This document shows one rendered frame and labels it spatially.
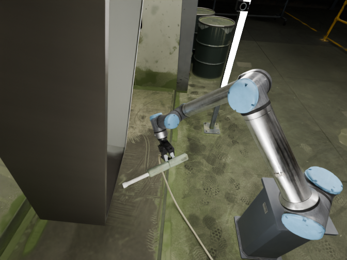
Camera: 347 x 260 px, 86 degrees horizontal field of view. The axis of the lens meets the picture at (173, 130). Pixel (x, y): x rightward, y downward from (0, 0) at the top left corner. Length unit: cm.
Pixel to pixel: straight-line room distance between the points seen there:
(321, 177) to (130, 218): 133
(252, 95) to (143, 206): 134
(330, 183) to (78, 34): 110
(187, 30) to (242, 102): 202
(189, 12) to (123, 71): 164
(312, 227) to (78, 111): 94
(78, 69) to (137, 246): 139
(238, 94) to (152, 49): 215
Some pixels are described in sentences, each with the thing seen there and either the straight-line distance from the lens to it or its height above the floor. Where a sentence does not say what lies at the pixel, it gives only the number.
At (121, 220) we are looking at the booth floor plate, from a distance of 172.
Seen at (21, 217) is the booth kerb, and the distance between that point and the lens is 197.
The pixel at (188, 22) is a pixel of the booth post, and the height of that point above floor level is 101.
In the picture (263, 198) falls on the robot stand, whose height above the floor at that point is 56.
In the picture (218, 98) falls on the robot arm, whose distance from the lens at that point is 98.
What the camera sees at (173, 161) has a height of 58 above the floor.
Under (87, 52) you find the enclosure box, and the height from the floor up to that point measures 148.
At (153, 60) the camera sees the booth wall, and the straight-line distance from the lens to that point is 282.
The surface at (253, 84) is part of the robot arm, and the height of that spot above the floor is 131.
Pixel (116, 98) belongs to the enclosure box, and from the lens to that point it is 124.
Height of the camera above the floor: 163
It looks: 44 degrees down
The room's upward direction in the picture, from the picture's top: 4 degrees clockwise
